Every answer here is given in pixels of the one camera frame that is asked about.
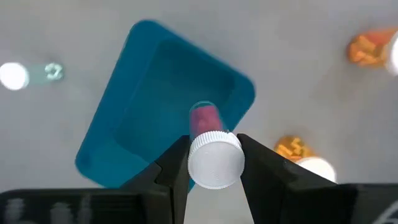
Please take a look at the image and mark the tall clear bottle green pills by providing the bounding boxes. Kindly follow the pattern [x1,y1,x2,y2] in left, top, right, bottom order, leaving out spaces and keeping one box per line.
[0,62,65,91]

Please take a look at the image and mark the grey table mat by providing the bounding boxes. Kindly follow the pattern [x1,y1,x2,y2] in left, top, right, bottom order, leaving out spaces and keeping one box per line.
[0,0,398,224]

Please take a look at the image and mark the orange pill bottle white cap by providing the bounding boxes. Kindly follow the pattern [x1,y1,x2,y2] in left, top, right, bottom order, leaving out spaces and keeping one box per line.
[346,27,398,77]
[273,135,338,184]

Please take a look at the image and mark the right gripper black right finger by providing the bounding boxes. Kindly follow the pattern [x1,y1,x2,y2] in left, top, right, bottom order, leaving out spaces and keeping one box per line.
[238,133,340,224]

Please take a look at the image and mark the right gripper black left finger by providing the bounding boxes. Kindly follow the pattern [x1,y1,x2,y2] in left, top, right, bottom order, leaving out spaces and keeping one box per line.
[119,135,191,224]

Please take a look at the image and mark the clear bottle with pink pills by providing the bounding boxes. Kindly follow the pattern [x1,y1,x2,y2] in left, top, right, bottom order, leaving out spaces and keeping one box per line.
[187,100,246,190]

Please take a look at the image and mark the blue plastic bin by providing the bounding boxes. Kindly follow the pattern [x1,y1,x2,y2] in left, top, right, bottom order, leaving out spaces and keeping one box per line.
[74,19,256,190]

